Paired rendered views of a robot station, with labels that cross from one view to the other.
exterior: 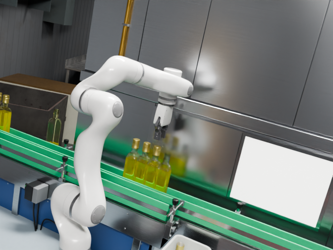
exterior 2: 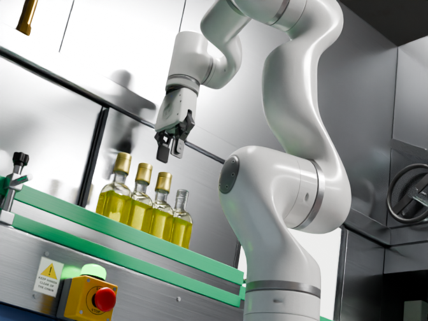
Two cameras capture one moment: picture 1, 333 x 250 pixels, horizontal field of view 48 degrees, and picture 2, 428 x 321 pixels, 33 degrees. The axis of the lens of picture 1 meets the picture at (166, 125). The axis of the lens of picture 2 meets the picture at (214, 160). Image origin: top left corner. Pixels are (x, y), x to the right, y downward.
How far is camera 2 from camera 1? 1.92 m
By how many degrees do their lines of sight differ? 69
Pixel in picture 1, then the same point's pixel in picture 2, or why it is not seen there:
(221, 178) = (221, 257)
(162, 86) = (237, 46)
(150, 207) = (213, 281)
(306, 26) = not seen: hidden behind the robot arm
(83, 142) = (312, 57)
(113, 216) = (146, 309)
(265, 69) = (259, 90)
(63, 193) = (284, 155)
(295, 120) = not seen: hidden behind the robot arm
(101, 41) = not seen: outside the picture
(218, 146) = (216, 197)
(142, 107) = (74, 109)
